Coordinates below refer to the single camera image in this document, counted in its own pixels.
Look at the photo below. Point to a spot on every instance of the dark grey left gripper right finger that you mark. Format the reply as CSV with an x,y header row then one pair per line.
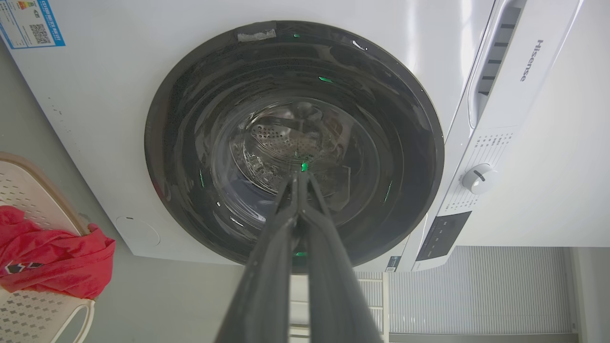
x,y
333,290

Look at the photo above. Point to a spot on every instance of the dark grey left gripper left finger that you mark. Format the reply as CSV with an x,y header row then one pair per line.
x,y
267,286

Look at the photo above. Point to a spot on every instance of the beige perforated laundry basket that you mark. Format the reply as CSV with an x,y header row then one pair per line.
x,y
28,190

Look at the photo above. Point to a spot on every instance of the round dark washing machine door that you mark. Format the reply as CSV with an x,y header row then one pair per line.
x,y
295,114

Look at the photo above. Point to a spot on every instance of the white washing machine control knob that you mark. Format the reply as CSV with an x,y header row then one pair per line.
x,y
478,178

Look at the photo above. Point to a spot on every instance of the red garment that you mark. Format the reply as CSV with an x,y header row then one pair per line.
x,y
52,262

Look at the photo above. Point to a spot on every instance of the white Hisense washing machine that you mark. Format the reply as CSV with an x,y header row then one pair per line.
x,y
109,119

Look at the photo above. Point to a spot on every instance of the blue energy label sticker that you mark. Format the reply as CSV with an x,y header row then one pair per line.
x,y
31,21

